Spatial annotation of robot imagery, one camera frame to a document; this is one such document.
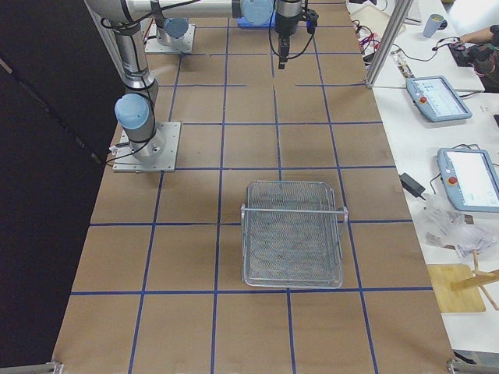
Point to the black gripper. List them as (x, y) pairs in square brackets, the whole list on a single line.
[(285, 20)]

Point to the person forearm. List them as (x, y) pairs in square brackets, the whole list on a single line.
[(483, 36)]

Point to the blue plastic tray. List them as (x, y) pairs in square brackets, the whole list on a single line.
[(244, 23)]

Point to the blue grey mug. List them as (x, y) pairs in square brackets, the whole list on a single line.
[(434, 23)]

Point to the upper teach pendant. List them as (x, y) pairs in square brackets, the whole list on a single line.
[(436, 102)]

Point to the teach pendant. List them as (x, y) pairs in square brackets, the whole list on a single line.
[(436, 102), (469, 178)]

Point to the black power adapter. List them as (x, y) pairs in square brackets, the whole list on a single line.
[(410, 185)]

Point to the lower teach pendant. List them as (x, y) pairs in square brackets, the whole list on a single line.
[(469, 178)]

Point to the crumpled plastic bag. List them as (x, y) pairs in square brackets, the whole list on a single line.
[(444, 226)]

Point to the wooden stand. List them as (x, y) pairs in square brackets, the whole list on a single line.
[(478, 279)]

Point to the wooden cutting board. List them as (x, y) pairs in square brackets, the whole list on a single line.
[(450, 298)]

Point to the aluminium frame post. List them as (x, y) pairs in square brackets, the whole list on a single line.
[(394, 25)]

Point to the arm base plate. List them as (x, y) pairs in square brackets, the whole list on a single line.
[(158, 155), (168, 45)]

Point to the silver wire mesh shelf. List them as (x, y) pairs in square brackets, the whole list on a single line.
[(291, 235)]

